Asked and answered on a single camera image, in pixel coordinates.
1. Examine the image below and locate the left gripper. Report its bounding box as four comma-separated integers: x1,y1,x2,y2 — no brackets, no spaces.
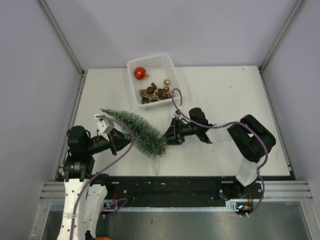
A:
84,126,135,155

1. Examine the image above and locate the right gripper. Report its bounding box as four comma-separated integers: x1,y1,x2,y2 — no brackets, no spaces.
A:
161,117,200,146

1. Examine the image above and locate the small green christmas tree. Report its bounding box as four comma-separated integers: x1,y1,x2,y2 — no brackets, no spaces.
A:
101,108,167,159

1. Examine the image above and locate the brown and gold ornament garland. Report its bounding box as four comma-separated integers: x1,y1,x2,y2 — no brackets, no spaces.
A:
138,82,176,105

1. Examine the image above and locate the white plastic basket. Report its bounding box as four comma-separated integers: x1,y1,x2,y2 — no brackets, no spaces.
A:
127,53,182,110

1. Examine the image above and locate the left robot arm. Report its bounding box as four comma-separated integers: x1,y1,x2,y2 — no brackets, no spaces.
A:
57,121,130,240

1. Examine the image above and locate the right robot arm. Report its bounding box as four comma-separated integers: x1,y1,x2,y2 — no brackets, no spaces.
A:
163,107,276,198

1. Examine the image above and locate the gold bauble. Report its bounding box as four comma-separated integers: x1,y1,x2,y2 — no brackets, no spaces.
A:
163,79,171,86

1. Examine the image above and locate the red glitter bauble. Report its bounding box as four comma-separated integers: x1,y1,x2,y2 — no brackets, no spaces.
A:
133,67,149,81

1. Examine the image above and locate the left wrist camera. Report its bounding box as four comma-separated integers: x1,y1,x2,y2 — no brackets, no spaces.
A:
94,114,115,141

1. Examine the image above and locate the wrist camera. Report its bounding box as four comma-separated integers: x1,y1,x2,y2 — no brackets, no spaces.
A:
94,114,115,141
174,110,181,120

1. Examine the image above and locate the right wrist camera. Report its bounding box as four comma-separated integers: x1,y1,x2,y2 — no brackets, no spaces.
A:
174,110,181,120

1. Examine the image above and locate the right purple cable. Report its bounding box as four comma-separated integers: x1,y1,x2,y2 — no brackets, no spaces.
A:
170,88,270,218

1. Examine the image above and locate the purple cable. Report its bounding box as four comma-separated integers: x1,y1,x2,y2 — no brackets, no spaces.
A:
69,114,137,240
170,88,270,218

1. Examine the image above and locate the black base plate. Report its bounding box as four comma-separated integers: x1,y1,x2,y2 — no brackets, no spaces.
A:
79,175,266,207

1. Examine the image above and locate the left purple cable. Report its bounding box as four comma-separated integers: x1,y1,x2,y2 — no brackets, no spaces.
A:
69,114,137,240

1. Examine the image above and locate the white cable duct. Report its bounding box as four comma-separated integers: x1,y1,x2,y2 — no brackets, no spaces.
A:
50,201,253,215

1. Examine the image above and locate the left aluminium corner post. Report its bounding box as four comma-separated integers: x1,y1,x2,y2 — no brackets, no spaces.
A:
37,0,86,77

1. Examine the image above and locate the aluminium corner post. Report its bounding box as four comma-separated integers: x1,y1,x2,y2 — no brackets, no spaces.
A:
258,0,308,73
37,0,86,77

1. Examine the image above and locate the aluminium frame rail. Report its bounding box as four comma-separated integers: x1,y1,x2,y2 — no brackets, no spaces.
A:
40,180,313,202

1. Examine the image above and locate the right aluminium corner post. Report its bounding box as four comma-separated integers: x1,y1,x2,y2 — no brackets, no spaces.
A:
258,0,308,73

